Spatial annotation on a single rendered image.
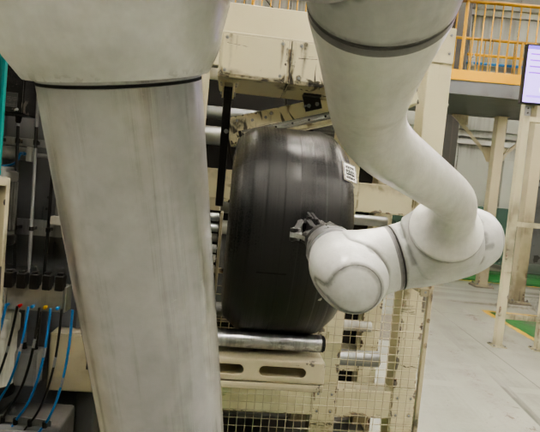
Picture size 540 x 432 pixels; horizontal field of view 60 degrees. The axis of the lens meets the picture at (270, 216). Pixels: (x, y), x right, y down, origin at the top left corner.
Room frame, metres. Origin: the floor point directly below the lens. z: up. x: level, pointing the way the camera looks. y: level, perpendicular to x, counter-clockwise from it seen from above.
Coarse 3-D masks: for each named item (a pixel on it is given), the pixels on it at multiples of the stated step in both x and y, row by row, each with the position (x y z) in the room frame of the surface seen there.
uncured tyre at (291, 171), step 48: (240, 144) 1.22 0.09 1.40; (288, 144) 1.18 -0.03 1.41; (336, 144) 1.23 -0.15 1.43; (240, 192) 1.10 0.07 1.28; (288, 192) 1.09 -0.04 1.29; (336, 192) 1.11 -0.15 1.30; (240, 240) 1.08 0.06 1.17; (288, 240) 1.07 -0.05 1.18; (240, 288) 1.09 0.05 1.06; (288, 288) 1.09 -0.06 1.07
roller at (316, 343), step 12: (228, 336) 1.18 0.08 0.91; (240, 336) 1.19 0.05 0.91; (252, 336) 1.19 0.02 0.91; (264, 336) 1.20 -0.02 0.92; (276, 336) 1.20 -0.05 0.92; (288, 336) 1.21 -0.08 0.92; (300, 336) 1.21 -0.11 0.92; (312, 336) 1.22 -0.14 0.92; (264, 348) 1.20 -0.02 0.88; (276, 348) 1.20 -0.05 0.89; (288, 348) 1.20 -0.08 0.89; (300, 348) 1.20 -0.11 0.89; (312, 348) 1.20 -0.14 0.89; (324, 348) 1.21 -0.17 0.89
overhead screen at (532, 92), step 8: (528, 48) 4.44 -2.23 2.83; (536, 48) 4.43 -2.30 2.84; (528, 56) 4.43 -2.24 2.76; (536, 56) 4.43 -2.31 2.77; (528, 64) 4.43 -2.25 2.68; (536, 64) 4.43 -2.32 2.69; (528, 72) 4.43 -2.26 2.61; (536, 72) 4.43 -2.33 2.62; (528, 80) 4.43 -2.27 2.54; (536, 80) 4.43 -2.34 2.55; (520, 88) 4.46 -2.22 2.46; (528, 88) 4.43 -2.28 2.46; (536, 88) 4.43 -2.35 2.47; (520, 96) 4.44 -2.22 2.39; (528, 96) 4.43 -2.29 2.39; (536, 96) 4.43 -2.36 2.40; (520, 104) 4.47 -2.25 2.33; (528, 104) 4.45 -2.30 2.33; (536, 104) 4.43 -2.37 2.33
